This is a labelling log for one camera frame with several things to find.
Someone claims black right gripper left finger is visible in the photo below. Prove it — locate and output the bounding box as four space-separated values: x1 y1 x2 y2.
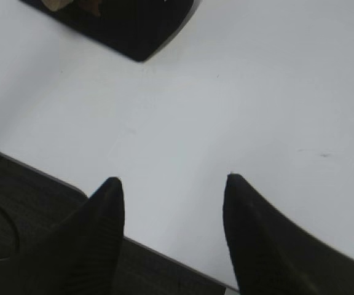
12 178 125 294

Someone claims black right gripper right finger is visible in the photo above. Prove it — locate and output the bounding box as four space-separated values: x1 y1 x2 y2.
222 174 354 294

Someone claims black canvas tote bag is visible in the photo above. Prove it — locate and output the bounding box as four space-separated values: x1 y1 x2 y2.
26 1 196 62

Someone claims thin cable on floor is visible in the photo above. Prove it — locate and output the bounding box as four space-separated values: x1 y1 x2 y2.
0 195 21 264

